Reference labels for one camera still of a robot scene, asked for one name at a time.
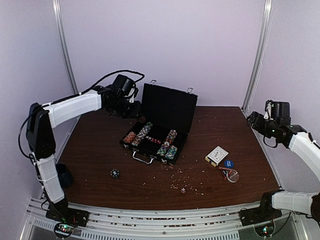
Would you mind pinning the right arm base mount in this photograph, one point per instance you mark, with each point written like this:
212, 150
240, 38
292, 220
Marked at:
263, 213

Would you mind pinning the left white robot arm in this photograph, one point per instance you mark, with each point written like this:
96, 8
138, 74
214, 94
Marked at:
45, 117

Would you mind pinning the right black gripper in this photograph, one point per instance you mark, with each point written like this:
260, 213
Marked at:
253, 116

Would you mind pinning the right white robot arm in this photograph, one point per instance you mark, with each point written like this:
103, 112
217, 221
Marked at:
306, 152

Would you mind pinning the front aluminium rail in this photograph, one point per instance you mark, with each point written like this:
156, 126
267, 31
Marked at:
219, 223

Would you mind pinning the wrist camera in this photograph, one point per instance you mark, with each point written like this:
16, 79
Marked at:
124, 86
278, 111

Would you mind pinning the black poker set case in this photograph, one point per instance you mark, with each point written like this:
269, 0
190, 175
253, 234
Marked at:
167, 109

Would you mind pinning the blue small blind button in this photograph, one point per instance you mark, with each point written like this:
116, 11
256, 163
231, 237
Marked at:
229, 164

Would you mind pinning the right aluminium frame post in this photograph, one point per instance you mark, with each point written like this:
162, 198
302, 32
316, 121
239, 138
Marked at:
260, 51

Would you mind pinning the green blue chip row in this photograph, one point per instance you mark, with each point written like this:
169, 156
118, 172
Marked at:
163, 149

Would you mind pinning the black poker chip stack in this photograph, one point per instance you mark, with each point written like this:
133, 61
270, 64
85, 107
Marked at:
115, 174

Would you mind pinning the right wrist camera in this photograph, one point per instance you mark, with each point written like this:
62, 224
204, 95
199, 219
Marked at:
278, 111

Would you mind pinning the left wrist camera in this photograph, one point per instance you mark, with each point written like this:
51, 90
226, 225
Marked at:
124, 86

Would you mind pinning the dark blue mug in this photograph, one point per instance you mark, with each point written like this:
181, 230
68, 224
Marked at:
65, 177

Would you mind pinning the red dice row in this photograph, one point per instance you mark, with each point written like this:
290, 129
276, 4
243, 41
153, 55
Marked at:
153, 140

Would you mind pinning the right back chip row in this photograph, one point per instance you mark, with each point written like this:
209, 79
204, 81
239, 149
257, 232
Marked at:
171, 136

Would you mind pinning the grey chip row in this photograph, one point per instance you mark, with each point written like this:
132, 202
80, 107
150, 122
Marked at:
142, 134

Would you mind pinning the white playing card box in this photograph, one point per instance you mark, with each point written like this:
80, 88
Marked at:
216, 156

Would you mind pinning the left aluminium frame post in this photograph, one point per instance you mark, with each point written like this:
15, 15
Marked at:
64, 47

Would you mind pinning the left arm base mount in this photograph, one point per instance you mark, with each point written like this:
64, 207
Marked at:
61, 212

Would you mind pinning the red black triangular card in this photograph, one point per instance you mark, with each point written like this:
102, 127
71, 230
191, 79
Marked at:
225, 172

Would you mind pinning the orange chip row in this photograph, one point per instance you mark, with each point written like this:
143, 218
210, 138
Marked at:
130, 137

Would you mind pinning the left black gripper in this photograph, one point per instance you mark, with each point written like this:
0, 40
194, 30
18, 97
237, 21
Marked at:
135, 112

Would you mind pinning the aluminium frame post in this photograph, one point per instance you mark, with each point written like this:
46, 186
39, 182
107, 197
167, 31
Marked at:
64, 47
260, 51

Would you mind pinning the teal chip row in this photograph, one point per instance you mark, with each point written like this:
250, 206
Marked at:
170, 154

